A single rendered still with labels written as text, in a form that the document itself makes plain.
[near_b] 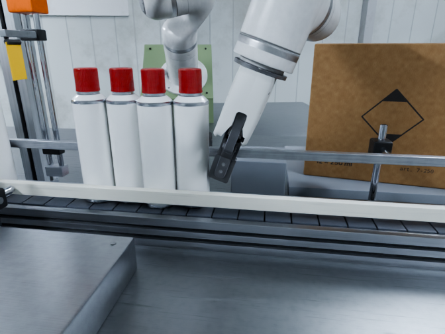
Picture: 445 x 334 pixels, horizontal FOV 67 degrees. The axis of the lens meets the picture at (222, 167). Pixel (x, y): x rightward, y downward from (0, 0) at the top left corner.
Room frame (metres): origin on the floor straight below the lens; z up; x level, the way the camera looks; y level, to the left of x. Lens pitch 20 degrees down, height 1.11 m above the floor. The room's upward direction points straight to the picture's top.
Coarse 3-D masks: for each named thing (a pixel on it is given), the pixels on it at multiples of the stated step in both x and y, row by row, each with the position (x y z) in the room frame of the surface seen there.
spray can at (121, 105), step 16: (112, 80) 0.49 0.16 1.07; (128, 80) 0.49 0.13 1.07; (112, 96) 0.49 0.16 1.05; (128, 96) 0.49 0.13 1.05; (112, 112) 0.48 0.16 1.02; (128, 112) 0.48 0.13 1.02; (112, 128) 0.48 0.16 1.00; (128, 128) 0.48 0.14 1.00; (112, 144) 0.48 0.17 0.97; (128, 144) 0.48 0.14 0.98; (128, 160) 0.48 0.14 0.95; (128, 176) 0.48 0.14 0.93
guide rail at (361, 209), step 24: (24, 192) 0.48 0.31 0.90; (48, 192) 0.47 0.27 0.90; (72, 192) 0.46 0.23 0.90; (96, 192) 0.46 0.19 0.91; (120, 192) 0.45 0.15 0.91; (144, 192) 0.45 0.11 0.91; (168, 192) 0.44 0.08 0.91; (192, 192) 0.44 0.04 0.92; (216, 192) 0.44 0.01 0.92; (360, 216) 0.40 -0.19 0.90; (384, 216) 0.40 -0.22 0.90; (408, 216) 0.39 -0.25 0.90; (432, 216) 0.39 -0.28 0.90
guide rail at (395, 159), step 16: (16, 144) 0.56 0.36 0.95; (32, 144) 0.55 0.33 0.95; (48, 144) 0.55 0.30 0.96; (64, 144) 0.54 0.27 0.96; (320, 160) 0.48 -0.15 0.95; (336, 160) 0.48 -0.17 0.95; (352, 160) 0.48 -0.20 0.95; (368, 160) 0.47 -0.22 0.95; (384, 160) 0.47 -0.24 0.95; (400, 160) 0.47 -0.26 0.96; (416, 160) 0.46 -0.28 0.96; (432, 160) 0.46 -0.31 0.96
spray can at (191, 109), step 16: (192, 80) 0.47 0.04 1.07; (192, 96) 0.47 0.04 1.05; (176, 112) 0.47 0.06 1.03; (192, 112) 0.46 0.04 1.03; (208, 112) 0.48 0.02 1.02; (176, 128) 0.47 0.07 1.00; (192, 128) 0.46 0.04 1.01; (208, 128) 0.48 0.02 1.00; (176, 144) 0.47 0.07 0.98; (192, 144) 0.46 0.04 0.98; (208, 144) 0.48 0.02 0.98; (176, 160) 0.47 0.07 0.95; (192, 160) 0.46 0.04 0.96; (208, 160) 0.48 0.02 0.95; (192, 176) 0.46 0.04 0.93; (208, 176) 0.48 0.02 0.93; (192, 208) 0.46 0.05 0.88
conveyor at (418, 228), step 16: (80, 208) 0.46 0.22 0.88; (96, 208) 0.46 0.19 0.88; (112, 208) 0.46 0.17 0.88; (128, 208) 0.46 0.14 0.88; (144, 208) 0.46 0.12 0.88; (176, 208) 0.46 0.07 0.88; (208, 208) 0.46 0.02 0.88; (224, 208) 0.46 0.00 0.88; (304, 224) 0.41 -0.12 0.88; (320, 224) 0.41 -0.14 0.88; (336, 224) 0.41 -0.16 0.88; (352, 224) 0.41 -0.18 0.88; (368, 224) 0.41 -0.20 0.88; (384, 224) 0.41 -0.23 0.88; (400, 224) 0.41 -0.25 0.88; (416, 224) 0.41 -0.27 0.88; (432, 224) 0.41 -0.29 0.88
